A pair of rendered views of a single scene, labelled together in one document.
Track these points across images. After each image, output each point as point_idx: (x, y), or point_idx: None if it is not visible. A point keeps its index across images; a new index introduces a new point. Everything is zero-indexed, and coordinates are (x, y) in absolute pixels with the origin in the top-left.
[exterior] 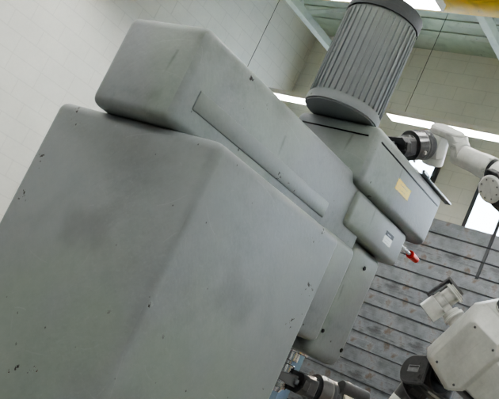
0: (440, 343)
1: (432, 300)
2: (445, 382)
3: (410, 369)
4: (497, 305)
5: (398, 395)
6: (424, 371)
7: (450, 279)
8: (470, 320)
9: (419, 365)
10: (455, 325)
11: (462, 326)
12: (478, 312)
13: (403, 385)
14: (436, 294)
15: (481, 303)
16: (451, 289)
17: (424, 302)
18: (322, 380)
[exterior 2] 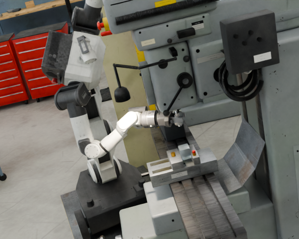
0: (98, 68)
1: (94, 51)
2: (98, 84)
3: (84, 96)
4: (93, 34)
5: (86, 113)
6: (88, 90)
7: (84, 36)
8: (105, 47)
9: (84, 90)
10: (98, 55)
11: (103, 52)
12: (102, 41)
13: (83, 107)
14: (90, 47)
15: (99, 37)
16: (89, 40)
17: (94, 55)
18: (157, 110)
